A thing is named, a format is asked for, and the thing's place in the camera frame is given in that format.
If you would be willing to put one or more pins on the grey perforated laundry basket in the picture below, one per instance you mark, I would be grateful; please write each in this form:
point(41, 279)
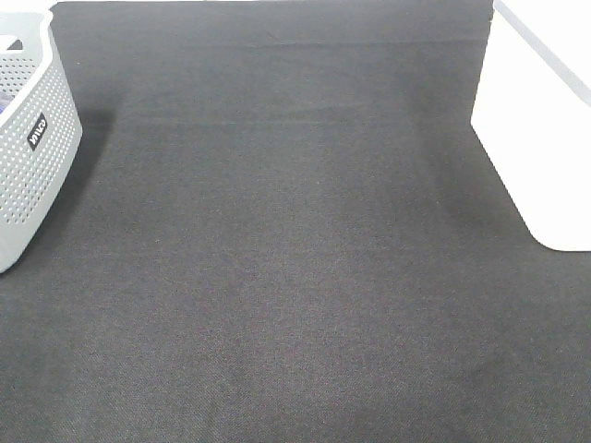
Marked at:
point(40, 129)

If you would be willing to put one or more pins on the white plastic bin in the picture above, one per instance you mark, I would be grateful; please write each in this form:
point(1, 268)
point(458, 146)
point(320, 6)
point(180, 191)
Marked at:
point(532, 115)

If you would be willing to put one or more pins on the black fabric table mat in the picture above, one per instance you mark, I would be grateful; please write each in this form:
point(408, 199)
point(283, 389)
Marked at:
point(281, 227)

